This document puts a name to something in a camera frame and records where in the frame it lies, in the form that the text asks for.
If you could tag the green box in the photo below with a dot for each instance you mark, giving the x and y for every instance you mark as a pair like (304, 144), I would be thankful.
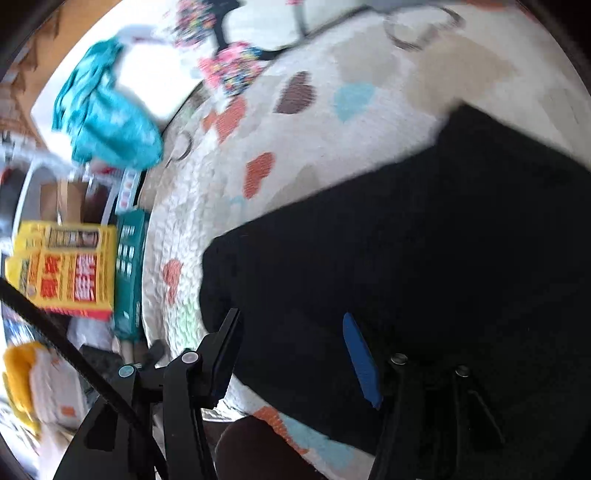
(129, 272)

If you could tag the black pants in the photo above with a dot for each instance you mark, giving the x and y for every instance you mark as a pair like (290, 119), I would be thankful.
(415, 240)

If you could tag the teal cloth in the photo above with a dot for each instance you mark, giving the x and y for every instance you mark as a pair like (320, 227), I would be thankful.
(104, 108)

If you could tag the yellow and white package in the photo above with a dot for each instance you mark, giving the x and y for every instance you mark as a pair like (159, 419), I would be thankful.
(34, 383)

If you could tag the colourful floral cloth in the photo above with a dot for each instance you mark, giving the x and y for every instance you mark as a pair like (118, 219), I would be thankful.
(217, 55)

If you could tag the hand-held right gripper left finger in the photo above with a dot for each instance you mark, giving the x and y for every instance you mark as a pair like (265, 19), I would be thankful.
(220, 350)

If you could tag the yellow printed box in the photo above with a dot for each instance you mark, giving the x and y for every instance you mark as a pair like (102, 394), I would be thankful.
(67, 270)

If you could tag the heart print quilted blanket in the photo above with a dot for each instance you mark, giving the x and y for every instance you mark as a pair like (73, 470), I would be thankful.
(323, 115)

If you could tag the white pillow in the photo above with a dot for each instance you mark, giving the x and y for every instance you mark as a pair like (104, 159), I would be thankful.
(150, 69)

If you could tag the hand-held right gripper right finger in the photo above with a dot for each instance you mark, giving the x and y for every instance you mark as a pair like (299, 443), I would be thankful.
(362, 364)

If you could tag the brown cardboard box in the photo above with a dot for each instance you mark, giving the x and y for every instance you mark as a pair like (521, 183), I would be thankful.
(62, 201)

